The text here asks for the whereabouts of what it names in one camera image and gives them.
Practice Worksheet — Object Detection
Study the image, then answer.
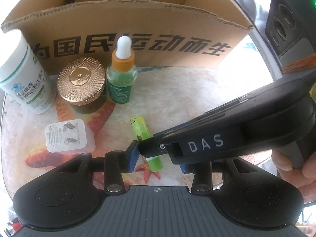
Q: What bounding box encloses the white supplement bottle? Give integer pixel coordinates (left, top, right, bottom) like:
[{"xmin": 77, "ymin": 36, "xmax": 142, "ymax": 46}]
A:
[{"xmin": 1, "ymin": 29, "xmax": 56, "ymax": 114}]

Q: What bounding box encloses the green glue stick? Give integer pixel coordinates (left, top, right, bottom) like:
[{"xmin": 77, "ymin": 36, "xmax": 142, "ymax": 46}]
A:
[{"xmin": 129, "ymin": 115, "xmax": 165, "ymax": 173}]

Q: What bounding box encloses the green dropper bottle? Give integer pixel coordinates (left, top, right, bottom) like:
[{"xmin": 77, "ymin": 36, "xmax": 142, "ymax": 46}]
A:
[{"xmin": 107, "ymin": 35, "xmax": 138, "ymax": 104}]

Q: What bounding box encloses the white power adapter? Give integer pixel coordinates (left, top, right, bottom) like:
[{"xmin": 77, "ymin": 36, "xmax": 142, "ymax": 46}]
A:
[{"xmin": 45, "ymin": 119, "xmax": 96, "ymax": 155}]

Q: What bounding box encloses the black gold lipstick tube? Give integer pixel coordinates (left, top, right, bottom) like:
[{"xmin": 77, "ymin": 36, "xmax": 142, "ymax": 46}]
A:
[{"xmin": 64, "ymin": 0, "xmax": 75, "ymax": 5}]

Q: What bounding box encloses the gold lid cream jar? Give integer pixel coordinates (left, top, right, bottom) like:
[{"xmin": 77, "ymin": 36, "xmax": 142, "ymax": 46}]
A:
[{"xmin": 57, "ymin": 57, "xmax": 107, "ymax": 114}]

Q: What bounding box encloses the brown cardboard box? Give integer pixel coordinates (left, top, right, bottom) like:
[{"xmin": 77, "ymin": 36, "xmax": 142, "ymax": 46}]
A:
[{"xmin": 1, "ymin": 0, "xmax": 253, "ymax": 74}]

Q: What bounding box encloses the person right hand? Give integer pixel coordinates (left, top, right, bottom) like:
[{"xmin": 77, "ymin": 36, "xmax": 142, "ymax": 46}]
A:
[{"xmin": 271, "ymin": 145, "xmax": 316, "ymax": 206}]

